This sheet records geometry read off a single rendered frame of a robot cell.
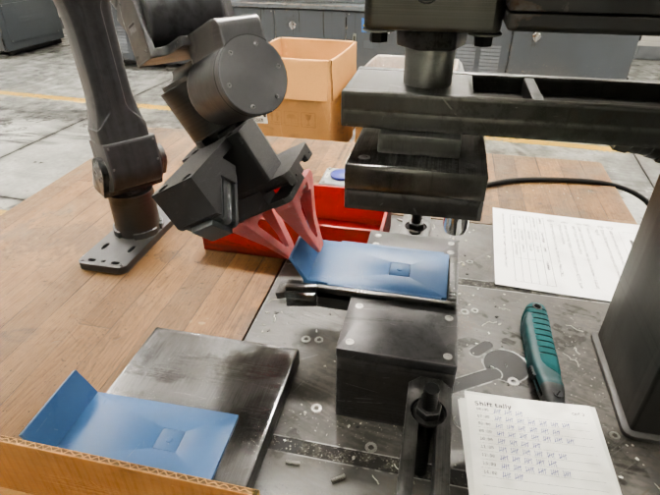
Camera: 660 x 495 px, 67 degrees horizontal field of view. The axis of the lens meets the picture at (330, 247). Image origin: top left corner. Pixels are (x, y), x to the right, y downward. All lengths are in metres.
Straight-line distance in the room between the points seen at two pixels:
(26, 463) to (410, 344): 0.31
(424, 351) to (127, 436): 0.26
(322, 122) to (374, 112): 2.41
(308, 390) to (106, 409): 0.18
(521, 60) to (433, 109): 4.58
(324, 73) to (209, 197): 2.34
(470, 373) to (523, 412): 0.10
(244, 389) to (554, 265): 0.45
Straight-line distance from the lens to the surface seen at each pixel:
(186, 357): 0.53
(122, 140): 0.69
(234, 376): 0.51
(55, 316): 0.67
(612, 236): 0.85
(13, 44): 7.34
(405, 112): 0.38
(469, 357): 0.56
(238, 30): 0.39
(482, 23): 0.36
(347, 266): 0.51
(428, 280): 0.50
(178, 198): 0.40
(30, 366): 0.62
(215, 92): 0.39
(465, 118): 0.38
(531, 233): 0.80
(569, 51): 4.98
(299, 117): 2.82
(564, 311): 0.66
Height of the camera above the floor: 1.28
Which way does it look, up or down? 32 degrees down
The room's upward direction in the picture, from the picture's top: straight up
